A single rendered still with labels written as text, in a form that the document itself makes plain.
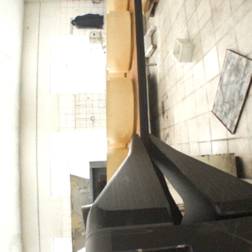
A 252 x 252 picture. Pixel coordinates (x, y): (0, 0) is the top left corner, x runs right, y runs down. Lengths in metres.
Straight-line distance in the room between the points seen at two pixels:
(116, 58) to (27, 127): 4.93
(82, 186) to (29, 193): 3.59
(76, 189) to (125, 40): 1.44
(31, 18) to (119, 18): 5.84
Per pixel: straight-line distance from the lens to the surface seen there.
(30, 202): 5.14
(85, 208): 0.60
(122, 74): 0.22
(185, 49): 2.65
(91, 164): 1.49
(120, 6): 0.20
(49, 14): 5.95
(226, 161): 1.73
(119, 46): 0.16
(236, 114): 1.85
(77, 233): 1.62
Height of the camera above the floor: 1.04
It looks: 5 degrees down
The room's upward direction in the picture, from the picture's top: 92 degrees counter-clockwise
